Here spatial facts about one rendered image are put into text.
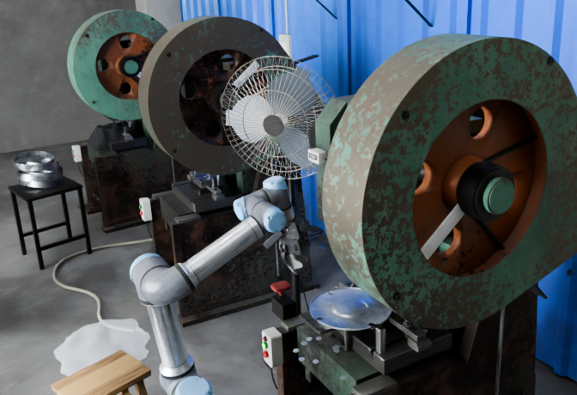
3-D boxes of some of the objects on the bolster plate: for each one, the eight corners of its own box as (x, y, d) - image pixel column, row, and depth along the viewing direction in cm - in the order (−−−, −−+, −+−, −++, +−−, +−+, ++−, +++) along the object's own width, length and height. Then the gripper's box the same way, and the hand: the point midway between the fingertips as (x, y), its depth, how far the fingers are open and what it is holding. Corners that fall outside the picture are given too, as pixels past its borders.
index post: (379, 354, 204) (379, 329, 201) (374, 349, 206) (374, 325, 203) (386, 351, 205) (386, 326, 202) (380, 347, 207) (380, 322, 204)
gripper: (290, 225, 205) (306, 281, 211) (303, 214, 212) (318, 267, 218) (270, 226, 210) (286, 280, 216) (282, 214, 217) (298, 267, 223)
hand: (294, 270), depth 218 cm, fingers closed
